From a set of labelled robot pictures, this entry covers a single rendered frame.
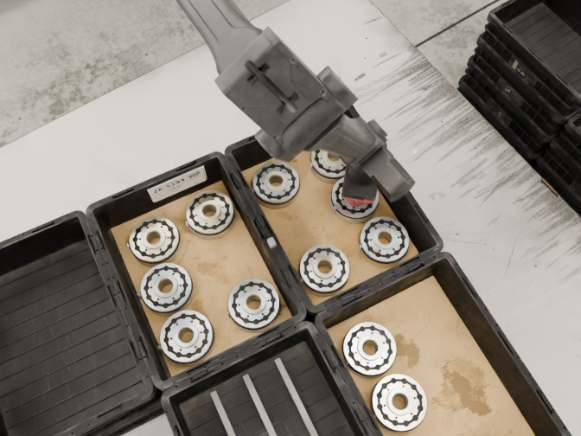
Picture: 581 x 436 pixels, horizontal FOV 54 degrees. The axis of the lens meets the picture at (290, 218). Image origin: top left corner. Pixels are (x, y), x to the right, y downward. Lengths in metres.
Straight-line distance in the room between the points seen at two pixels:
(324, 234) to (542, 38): 1.18
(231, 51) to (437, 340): 0.78
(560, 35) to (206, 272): 1.46
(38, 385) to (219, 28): 0.83
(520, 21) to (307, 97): 1.62
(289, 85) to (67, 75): 2.12
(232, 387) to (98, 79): 1.73
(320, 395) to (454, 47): 1.88
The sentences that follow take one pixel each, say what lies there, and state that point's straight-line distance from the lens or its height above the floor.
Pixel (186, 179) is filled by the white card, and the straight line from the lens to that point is 1.22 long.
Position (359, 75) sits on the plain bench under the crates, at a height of 0.70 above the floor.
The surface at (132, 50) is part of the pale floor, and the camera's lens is 2.66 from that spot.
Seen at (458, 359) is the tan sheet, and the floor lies 0.83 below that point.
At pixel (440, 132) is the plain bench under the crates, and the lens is 1.55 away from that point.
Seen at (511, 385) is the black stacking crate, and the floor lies 0.86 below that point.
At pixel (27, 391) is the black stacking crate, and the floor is 0.83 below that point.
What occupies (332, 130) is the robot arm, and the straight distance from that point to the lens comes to 0.66.
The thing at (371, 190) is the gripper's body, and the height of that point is 0.96.
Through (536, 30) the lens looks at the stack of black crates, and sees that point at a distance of 2.16.
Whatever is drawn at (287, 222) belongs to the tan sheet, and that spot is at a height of 0.83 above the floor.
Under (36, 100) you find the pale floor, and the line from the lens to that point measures 2.62.
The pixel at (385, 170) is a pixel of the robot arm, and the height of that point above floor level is 1.08.
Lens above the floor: 1.96
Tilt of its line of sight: 66 degrees down
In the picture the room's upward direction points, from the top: 1 degrees clockwise
